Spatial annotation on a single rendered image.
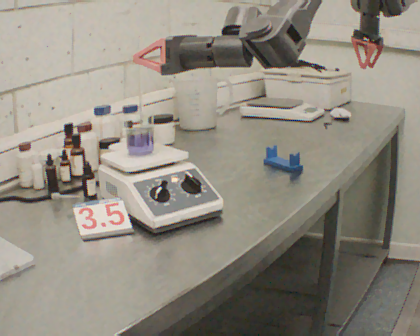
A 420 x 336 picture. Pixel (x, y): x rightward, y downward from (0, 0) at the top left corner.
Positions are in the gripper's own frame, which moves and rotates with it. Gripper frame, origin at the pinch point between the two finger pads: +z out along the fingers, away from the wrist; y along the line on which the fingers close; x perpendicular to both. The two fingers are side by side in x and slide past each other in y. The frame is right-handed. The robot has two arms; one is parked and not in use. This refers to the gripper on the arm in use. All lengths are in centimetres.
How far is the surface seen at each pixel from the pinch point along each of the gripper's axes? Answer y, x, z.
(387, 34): -130, -8, -48
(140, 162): 5.9, 16.9, -2.8
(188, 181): 4.6, 19.9, -10.2
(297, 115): -78, 24, -10
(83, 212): 15.6, 22.7, 3.7
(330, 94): -106, 20, -19
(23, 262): 33.4, 24.6, 4.4
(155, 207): 11.4, 22.0, -7.7
